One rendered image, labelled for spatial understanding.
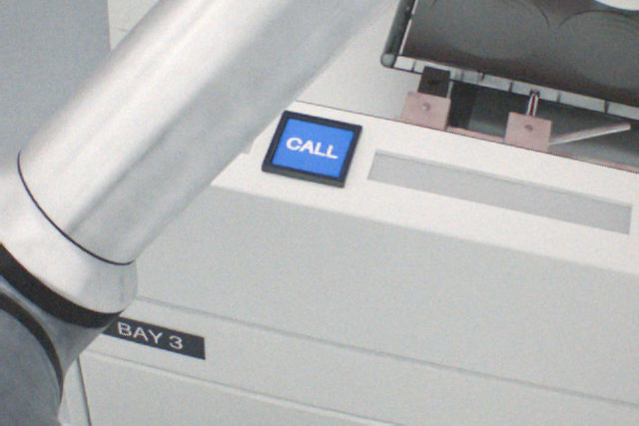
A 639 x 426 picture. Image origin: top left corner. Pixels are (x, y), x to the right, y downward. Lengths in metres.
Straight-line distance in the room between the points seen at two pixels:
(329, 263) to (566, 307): 0.16
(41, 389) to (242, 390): 0.42
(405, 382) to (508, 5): 0.35
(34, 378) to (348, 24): 0.23
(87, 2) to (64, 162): 1.92
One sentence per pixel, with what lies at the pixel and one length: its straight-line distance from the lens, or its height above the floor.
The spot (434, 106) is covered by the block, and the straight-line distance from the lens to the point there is 1.00.
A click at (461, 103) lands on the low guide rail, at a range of 1.09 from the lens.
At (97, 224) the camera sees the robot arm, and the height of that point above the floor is 1.10.
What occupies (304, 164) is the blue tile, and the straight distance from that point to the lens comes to 0.87.
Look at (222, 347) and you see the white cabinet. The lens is 1.00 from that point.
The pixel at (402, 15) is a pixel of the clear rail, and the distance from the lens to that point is 1.09.
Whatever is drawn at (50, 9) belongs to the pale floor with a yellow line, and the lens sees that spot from 2.56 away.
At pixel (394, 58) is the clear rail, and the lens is 1.05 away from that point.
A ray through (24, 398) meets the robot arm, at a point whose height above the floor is 1.08.
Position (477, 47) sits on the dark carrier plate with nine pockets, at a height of 0.90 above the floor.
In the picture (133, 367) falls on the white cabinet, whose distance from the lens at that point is 1.06.
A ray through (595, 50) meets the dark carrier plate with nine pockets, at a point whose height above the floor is 0.90.
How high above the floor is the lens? 1.58
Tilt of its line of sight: 46 degrees down
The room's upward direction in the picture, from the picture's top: 4 degrees clockwise
